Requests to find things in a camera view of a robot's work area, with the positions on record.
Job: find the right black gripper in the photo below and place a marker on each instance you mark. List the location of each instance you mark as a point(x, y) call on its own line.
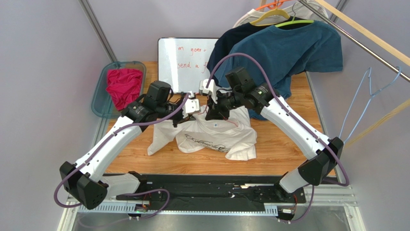
point(212, 109)

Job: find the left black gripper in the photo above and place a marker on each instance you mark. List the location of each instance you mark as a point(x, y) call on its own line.
point(181, 119)

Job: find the white floral print t-shirt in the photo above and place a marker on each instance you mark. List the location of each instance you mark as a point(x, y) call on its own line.
point(237, 143)

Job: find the pink wire hanger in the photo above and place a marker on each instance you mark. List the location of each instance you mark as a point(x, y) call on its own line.
point(205, 111)

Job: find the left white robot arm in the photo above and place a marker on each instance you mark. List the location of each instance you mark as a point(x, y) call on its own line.
point(85, 179)

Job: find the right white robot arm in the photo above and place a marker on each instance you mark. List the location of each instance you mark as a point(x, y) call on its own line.
point(322, 153)

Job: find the navy hanging t-shirt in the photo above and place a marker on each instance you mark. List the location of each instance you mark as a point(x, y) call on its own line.
point(224, 45)

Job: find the teal blue hanging t-shirt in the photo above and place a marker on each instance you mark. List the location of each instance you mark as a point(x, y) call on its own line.
point(313, 48)

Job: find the yellow plastic hanger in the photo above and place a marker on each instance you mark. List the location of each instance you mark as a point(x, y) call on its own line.
point(275, 12)

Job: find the green plastic hanger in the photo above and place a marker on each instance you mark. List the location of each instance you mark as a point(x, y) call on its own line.
point(294, 23)

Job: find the orange plastic hanger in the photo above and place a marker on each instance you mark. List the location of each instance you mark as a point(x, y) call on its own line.
point(272, 5)

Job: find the beige hanging t-shirt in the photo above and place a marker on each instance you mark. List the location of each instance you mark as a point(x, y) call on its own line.
point(295, 10)

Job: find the white whiteboard with red writing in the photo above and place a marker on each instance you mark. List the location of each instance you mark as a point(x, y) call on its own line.
point(182, 62)

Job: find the magenta crumpled cloth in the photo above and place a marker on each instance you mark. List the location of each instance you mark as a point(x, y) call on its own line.
point(124, 86)

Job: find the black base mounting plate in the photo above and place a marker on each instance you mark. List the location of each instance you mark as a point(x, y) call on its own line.
point(212, 193)

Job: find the translucent teal plastic basket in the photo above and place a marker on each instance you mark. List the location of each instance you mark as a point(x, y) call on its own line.
point(102, 104)

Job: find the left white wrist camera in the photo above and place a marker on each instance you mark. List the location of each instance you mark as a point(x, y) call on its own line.
point(191, 106)

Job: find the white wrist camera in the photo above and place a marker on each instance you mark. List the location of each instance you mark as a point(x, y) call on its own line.
point(208, 88)
point(191, 106)

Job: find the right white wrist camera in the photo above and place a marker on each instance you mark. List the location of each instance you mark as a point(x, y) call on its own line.
point(208, 88)

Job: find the light blue wire hanger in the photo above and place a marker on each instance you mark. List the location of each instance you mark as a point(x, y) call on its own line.
point(361, 100)

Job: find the aluminium rail frame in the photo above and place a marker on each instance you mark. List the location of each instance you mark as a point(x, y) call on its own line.
point(296, 210)

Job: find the wooden rack frame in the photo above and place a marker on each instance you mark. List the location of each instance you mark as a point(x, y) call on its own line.
point(384, 45)

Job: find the metal clothes rail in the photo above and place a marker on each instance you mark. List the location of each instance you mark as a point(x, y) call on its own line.
point(344, 33)

